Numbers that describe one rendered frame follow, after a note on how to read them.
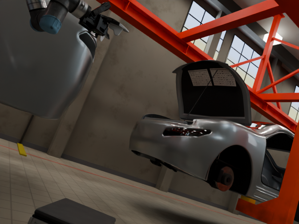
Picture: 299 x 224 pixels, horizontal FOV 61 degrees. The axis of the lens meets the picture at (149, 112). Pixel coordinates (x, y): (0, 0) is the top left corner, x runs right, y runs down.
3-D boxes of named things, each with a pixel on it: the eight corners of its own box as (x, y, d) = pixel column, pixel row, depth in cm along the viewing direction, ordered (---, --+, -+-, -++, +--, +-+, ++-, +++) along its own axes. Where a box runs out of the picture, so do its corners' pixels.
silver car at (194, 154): (268, 206, 673) (283, 150, 701) (353, 239, 514) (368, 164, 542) (109, 147, 428) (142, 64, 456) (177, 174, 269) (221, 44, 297)
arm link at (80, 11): (73, 1, 109) (83, -6, 103) (82, 7, 112) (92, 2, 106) (67, 15, 107) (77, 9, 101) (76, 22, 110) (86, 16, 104)
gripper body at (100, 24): (97, 39, 117) (75, 24, 109) (103, 24, 120) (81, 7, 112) (107, 36, 112) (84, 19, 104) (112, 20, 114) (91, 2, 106)
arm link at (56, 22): (49, 37, 107) (60, 15, 109) (60, 34, 99) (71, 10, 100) (31, 26, 102) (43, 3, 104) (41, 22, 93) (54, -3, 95)
